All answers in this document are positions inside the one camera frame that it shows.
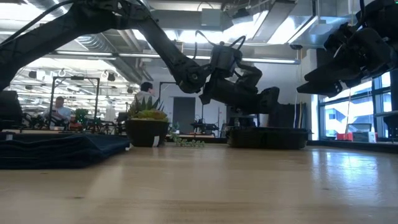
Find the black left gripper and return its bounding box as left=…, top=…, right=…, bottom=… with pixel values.
left=198, top=63, right=280, bottom=115

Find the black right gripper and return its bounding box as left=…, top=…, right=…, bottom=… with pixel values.
left=296, top=27, right=396, bottom=98

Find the black plastic tupperware container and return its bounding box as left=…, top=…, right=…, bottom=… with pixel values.
left=225, top=126, right=311, bottom=151

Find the long ceiling light tube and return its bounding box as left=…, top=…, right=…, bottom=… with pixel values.
left=46, top=51, right=301, bottom=65

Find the white storage box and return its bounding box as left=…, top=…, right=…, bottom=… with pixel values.
left=352, top=130, right=377, bottom=143

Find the dark grey door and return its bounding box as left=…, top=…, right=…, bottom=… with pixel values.
left=172, top=96, right=196, bottom=134

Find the person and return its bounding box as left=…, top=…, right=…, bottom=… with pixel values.
left=133, top=81, right=156, bottom=108
left=42, top=96, right=73, bottom=128

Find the succulent plant in black pot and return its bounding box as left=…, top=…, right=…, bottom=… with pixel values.
left=125, top=95, right=206, bottom=149

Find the green leafy background plant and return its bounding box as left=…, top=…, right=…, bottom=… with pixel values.
left=73, top=108, right=90, bottom=125

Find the dark blue folded cloth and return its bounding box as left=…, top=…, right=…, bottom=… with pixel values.
left=0, top=131, right=131, bottom=170

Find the black office chair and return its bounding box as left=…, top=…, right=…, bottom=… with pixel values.
left=0, top=90, right=24, bottom=130

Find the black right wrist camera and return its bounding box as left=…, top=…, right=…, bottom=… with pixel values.
left=323, top=22, right=355, bottom=52

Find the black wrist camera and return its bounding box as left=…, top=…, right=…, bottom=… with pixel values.
left=323, top=22, right=355, bottom=52
left=210, top=43, right=244, bottom=72

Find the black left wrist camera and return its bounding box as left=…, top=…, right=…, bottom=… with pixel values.
left=210, top=43, right=244, bottom=72

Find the black gantry frame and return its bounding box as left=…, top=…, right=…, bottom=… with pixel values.
left=48, top=75, right=101, bottom=134
left=158, top=81, right=182, bottom=105

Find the silver ceiling air duct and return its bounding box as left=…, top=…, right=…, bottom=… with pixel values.
left=74, top=32, right=146, bottom=84

